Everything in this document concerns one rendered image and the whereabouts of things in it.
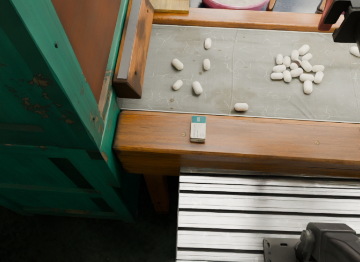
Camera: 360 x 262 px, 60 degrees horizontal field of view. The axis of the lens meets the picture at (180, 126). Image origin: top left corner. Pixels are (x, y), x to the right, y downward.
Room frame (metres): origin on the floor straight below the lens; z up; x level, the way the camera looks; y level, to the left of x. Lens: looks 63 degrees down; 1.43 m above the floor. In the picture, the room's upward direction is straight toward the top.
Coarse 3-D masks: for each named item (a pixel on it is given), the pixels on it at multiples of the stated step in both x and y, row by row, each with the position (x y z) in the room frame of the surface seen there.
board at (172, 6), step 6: (150, 0) 0.76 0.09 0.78; (156, 0) 0.76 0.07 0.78; (162, 0) 0.76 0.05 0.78; (168, 0) 0.76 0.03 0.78; (174, 0) 0.76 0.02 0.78; (180, 0) 0.76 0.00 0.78; (186, 0) 0.76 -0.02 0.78; (156, 6) 0.74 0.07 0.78; (162, 6) 0.74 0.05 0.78; (168, 6) 0.74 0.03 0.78; (174, 6) 0.74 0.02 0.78; (180, 6) 0.74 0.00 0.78; (186, 6) 0.74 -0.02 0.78; (174, 12) 0.72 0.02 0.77; (180, 12) 0.72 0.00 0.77; (186, 12) 0.72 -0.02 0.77
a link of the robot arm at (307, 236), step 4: (304, 232) 0.09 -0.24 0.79; (308, 232) 0.09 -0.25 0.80; (312, 232) 0.09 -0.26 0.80; (304, 236) 0.09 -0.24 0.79; (308, 236) 0.09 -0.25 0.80; (312, 236) 0.09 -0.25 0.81; (304, 240) 0.08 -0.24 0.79; (308, 240) 0.08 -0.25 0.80; (312, 240) 0.08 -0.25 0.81; (304, 244) 0.07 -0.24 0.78; (308, 244) 0.07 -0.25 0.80; (312, 244) 0.07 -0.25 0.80; (304, 248) 0.07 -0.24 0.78; (308, 248) 0.07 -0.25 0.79; (312, 248) 0.07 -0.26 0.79; (304, 252) 0.06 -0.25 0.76; (308, 252) 0.06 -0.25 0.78; (304, 256) 0.05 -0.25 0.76; (308, 256) 0.05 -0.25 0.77; (312, 256) 0.05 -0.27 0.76; (304, 260) 0.05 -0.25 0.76; (308, 260) 0.05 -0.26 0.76; (312, 260) 0.05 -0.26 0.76; (316, 260) 0.05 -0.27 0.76
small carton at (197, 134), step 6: (192, 120) 0.35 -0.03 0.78; (198, 120) 0.35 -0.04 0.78; (204, 120) 0.35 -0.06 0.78; (192, 126) 0.33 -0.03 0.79; (198, 126) 0.33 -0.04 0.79; (204, 126) 0.33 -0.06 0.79; (192, 132) 0.32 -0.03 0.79; (198, 132) 0.32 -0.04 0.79; (204, 132) 0.32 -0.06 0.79; (192, 138) 0.30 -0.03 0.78; (198, 138) 0.30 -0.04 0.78; (204, 138) 0.30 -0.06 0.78
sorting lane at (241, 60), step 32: (160, 32) 0.67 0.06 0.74; (192, 32) 0.67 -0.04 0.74; (224, 32) 0.67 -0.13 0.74; (256, 32) 0.67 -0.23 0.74; (288, 32) 0.67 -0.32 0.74; (160, 64) 0.55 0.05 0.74; (192, 64) 0.55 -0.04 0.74; (224, 64) 0.55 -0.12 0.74; (256, 64) 0.55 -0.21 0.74; (320, 64) 0.55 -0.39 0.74; (352, 64) 0.55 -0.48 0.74; (160, 96) 0.44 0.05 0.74; (192, 96) 0.44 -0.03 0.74; (224, 96) 0.44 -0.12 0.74; (256, 96) 0.44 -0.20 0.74; (288, 96) 0.44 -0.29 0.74; (320, 96) 0.44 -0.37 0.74; (352, 96) 0.44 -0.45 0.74
